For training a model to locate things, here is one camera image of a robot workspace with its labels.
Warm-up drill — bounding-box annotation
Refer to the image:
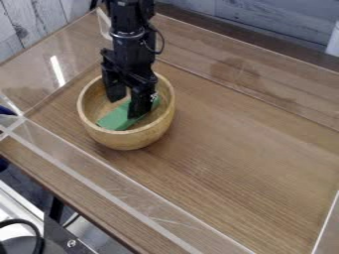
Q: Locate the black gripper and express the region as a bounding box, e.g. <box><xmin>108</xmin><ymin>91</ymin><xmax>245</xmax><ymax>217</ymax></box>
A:
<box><xmin>100</xmin><ymin>31</ymin><xmax>159</xmax><ymax>118</ymax></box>

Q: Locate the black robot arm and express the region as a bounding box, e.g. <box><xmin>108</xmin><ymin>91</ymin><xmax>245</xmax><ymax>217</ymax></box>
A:
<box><xmin>100</xmin><ymin>0</ymin><xmax>164</xmax><ymax>118</ymax></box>

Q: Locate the brown wooden bowl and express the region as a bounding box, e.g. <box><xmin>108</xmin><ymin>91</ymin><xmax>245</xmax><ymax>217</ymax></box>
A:
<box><xmin>77</xmin><ymin>74</ymin><xmax>175</xmax><ymax>151</ymax></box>

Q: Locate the black metal bracket with screw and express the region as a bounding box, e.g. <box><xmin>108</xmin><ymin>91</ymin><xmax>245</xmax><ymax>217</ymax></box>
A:
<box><xmin>42</xmin><ymin>217</ymin><xmax>97</xmax><ymax>254</ymax></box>

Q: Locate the black cable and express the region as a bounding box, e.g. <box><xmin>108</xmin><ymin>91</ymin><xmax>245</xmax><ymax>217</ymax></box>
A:
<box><xmin>0</xmin><ymin>218</ymin><xmax>45</xmax><ymax>254</ymax></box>

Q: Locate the black table leg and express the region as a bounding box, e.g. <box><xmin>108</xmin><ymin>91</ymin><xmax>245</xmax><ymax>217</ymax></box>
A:
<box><xmin>49</xmin><ymin>197</ymin><xmax>65</xmax><ymax>223</ymax></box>

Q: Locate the clear acrylic corner bracket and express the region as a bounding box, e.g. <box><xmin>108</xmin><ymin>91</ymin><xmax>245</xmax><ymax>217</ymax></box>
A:
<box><xmin>96</xmin><ymin>8</ymin><xmax>112</xmax><ymax>41</ymax></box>

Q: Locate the clear acrylic tray wall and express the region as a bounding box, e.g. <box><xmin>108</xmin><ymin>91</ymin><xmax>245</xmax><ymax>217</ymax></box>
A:
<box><xmin>0</xmin><ymin>14</ymin><xmax>339</xmax><ymax>254</ymax></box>

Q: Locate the green rectangular block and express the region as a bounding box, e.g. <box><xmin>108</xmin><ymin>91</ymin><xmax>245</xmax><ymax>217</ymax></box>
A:
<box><xmin>95</xmin><ymin>99</ymin><xmax>149</xmax><ymax>131</ymax></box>

